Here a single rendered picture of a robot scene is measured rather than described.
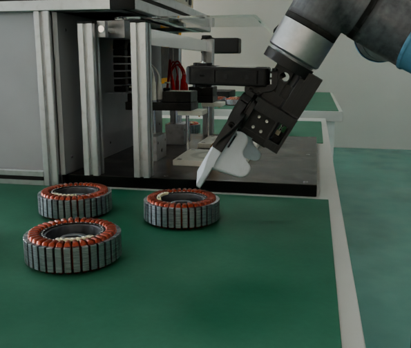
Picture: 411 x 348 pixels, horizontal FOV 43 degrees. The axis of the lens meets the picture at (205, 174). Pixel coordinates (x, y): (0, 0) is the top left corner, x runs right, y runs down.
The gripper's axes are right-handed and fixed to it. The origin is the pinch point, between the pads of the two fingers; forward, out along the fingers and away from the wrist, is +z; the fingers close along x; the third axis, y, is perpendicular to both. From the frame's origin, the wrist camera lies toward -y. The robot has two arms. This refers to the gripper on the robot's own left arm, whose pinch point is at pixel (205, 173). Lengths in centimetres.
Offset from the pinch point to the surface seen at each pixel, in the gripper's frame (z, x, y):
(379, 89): -27, 573, 72
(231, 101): 22, 220, -28
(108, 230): 6.8, -17.9, -4.8
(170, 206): 5.1, -5.1, -1.3
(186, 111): 1.1, 35.6, -13.5
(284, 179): -0.5, 22.2, 11.1
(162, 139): 10.3, 39.3, -15.7
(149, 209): 7.5, -4.4, -3.8
